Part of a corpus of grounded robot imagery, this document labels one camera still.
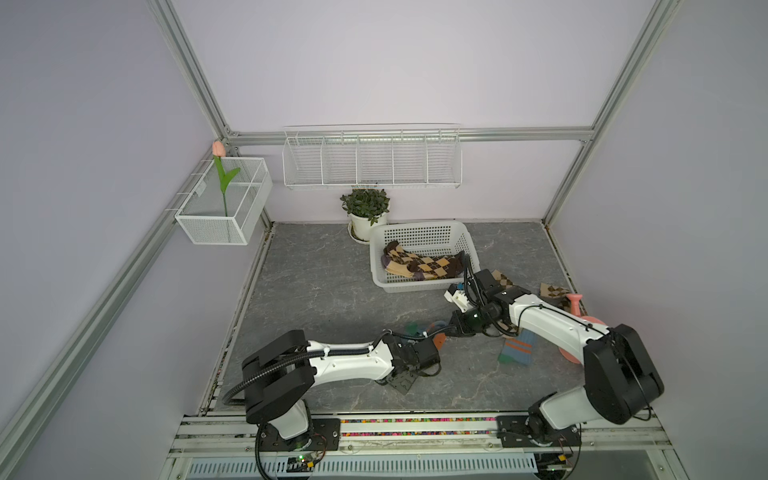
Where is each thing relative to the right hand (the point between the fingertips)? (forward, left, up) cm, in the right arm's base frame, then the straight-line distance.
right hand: (447, 330), depth 85 cm
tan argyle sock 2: (+14, -38, -4) cm, 40 cm away
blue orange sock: (-2, +2, 0) cm, 3 cm away
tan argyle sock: (+21, -22, -5) cm, 31 cm away
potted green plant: (+40, +25, +11) cm, 49 cm away
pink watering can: (+5, -38, +3) cm, 38 cm away
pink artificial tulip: (+34, +64, +28) cm, 77 cm away
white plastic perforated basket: (+38, -2, -3) cm, 38 cm away
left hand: (-11, +15, -4) cm, 19 cm away
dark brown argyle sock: (+28, +14, -3) cm, 32 cm away
